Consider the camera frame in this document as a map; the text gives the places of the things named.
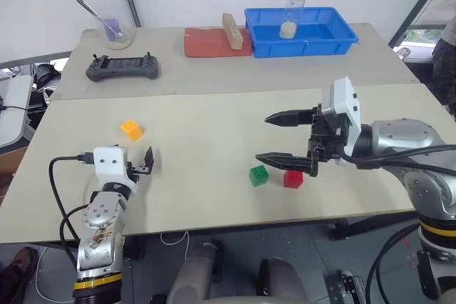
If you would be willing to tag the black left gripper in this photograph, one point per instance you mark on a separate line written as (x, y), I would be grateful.
(137, 170)

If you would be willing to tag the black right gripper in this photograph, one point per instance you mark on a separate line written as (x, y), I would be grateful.
(326, 140)

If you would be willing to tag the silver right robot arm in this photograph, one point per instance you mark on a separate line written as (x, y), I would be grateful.
(409, 136)

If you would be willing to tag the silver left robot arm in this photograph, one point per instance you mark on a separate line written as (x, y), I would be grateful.
(96, 218)

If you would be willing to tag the orange toy cube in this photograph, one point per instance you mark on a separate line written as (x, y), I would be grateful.
(132, 130)

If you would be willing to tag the red toy cube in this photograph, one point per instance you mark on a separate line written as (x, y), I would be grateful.
(293, 180)

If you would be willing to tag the green toy cube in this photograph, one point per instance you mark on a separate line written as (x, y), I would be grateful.
(259, 176)

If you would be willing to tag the blue plastic bin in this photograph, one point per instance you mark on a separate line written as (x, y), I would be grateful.
(270, 47)

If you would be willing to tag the grey handheld remote controller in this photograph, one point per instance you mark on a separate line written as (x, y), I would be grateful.
(123, 69)

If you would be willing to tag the clear plastic measuring cylinder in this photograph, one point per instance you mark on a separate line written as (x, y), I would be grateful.
(288, 30)

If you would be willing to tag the wooden block with holes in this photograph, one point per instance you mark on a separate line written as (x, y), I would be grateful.
(233, 33)

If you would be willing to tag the grey rounded robot leg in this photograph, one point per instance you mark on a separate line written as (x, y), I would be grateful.
(192, 272)

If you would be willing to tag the glass beaker with grains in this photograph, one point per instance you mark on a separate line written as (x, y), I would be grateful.
(117, 43)

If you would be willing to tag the black table leg bar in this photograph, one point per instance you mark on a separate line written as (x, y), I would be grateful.
(370, 227)

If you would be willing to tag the red mat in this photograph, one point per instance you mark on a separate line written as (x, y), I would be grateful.
(206, 42)

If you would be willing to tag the dark rounded robot leg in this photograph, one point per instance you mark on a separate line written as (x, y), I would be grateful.
(281, 279)

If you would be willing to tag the purple card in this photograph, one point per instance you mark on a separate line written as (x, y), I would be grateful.
(111, 23)

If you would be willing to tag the grey side desk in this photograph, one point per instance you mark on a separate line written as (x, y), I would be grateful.
(12, 104)

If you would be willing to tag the metal spoon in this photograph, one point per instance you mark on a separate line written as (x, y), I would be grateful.
(89, 8)

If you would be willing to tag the brown shoe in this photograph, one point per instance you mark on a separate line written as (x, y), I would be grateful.
(18, 272)

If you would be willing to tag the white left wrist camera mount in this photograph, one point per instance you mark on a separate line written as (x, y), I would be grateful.
(110, 167)

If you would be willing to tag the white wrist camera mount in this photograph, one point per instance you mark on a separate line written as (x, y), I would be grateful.
(110, 167)
(343, 99)

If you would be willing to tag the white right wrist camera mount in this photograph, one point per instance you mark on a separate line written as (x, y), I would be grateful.
(343, 99)

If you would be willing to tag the dark window frame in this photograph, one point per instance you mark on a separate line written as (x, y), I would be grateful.
(420, 1)

